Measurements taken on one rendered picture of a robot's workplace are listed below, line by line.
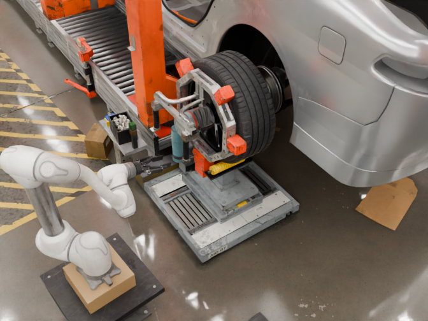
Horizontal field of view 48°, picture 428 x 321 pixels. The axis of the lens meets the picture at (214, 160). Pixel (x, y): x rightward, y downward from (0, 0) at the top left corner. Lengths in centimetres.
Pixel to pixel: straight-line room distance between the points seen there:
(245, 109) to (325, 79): 46
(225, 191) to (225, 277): 58
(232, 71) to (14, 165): 125
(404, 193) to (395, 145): 145
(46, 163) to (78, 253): 63
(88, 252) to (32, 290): 83
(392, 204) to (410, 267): 54
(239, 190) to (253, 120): 77
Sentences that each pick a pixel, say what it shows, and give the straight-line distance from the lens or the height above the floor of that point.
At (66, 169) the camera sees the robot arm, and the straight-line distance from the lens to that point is 207.
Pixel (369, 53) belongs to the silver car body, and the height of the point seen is 153.
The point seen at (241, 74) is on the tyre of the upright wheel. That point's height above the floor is 116.
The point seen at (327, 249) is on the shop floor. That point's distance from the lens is 333.
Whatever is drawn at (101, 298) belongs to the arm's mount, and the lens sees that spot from 263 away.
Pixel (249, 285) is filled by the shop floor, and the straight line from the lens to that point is 308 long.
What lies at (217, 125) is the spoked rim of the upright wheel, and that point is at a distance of 292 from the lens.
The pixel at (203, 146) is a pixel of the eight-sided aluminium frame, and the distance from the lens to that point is 304.
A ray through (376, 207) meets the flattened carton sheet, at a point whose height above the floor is 1.
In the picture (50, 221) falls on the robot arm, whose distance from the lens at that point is 243.
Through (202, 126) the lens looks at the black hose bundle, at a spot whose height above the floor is 98.
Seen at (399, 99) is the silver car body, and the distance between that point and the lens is 228.
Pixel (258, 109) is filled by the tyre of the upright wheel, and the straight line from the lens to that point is 267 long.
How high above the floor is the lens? 257
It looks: 42 degrees down
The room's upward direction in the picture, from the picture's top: 1 degrees clockwise
